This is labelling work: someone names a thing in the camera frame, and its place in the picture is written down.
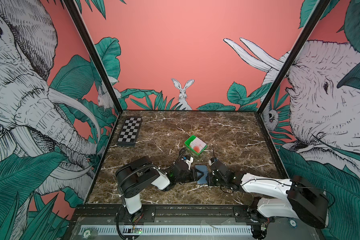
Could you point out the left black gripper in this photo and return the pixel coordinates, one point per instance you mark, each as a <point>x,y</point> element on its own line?
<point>194,175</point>

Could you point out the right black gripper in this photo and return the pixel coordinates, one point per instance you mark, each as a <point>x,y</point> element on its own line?
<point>210,179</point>

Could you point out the blue card holder wallet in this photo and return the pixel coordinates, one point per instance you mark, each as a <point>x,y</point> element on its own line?
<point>202,173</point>

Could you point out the green card tray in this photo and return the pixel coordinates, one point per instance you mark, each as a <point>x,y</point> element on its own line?
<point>187,142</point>

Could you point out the white red credit card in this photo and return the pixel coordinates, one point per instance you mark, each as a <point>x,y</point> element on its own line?
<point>197,145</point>

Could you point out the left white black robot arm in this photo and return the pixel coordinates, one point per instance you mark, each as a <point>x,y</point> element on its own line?
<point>140,174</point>

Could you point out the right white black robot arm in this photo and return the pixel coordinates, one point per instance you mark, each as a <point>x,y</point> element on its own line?
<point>288,198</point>

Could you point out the black white checkerboard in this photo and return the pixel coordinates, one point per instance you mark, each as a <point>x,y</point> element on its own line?
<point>129,132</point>

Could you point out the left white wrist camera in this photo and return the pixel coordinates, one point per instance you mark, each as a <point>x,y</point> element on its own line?
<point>188,160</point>

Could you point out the white slotted cable duct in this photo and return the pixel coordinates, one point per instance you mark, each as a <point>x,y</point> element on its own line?
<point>164,230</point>

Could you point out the black front mounting rail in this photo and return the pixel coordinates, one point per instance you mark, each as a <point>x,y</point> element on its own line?
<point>151,213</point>

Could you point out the left black frame post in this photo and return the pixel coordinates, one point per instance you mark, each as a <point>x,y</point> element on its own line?
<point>85,36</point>

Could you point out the black frame post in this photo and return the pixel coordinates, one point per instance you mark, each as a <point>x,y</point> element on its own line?
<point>314,18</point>
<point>85,36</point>

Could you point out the right black frame post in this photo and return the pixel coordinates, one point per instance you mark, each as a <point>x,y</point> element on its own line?
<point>314,18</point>

